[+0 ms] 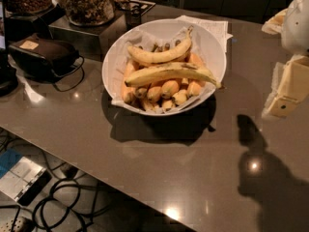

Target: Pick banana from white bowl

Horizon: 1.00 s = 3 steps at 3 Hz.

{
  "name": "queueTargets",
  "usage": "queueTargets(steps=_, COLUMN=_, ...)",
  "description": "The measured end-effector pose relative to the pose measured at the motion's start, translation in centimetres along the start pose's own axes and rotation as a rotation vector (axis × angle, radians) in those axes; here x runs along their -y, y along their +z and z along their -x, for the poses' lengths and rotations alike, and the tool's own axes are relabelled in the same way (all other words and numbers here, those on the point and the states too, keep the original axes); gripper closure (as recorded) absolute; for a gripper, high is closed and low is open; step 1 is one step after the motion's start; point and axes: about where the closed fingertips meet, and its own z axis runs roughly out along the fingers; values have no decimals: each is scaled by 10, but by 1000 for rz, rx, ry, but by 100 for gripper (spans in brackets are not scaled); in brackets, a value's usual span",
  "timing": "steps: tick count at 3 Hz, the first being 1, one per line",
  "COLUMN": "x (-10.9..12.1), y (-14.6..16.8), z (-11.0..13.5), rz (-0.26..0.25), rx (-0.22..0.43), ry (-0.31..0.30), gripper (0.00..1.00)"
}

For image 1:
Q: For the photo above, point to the white bowl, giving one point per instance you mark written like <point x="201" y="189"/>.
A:
<point x="164" y="67"/>

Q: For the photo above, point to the glass jar of granola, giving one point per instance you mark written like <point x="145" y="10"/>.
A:
<point x="89" y="12"/>

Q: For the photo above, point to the long yellow rear banana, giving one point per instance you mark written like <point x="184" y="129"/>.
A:
<point x="146" y="57"/>

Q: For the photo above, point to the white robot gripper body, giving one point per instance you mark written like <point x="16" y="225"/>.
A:
<point x="296" y="28"/>

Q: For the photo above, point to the long yellow banana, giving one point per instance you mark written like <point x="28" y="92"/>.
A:
<point x="170" y="71"/>
<point x="146" y="57"/>

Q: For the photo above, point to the bunch of small bananas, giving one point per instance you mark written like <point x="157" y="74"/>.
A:
<point x="167" y="93"/>

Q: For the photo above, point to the dark metal stand box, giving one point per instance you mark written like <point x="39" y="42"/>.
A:
<point x="91" y="42"/>

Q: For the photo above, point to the silver box on floor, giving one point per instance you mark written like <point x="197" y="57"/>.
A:
<point x="22" y="179"/>

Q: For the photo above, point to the black VR headset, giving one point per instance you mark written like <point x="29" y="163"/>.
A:
<point x="45" y="59"/>

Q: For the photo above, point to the white paper napkin liner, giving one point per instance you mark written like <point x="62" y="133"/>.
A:
<point x="209" y="28"/>

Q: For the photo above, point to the long yellow front banana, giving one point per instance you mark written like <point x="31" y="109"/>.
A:
<point x="170" y="71"/>

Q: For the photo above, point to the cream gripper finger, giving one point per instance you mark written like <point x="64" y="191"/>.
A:
<point x="274" y="25"/>
<point x="289" y="87"/>

